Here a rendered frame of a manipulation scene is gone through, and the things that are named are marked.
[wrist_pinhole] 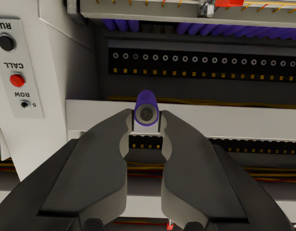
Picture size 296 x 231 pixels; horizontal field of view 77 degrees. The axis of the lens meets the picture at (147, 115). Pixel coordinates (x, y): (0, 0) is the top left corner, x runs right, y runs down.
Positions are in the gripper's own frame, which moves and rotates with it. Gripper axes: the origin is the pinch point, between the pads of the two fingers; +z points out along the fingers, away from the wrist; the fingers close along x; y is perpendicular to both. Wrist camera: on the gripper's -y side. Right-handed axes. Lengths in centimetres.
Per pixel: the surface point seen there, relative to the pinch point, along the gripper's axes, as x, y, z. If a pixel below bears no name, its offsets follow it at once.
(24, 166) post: -19.1, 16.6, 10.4
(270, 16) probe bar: 15.5, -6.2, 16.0
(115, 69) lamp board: -6.5, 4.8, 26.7
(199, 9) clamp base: 5.7, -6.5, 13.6
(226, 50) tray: 15.9, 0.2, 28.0
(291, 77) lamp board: 30.2, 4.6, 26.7
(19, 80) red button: -15.5, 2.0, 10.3
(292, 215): 29.1, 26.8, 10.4
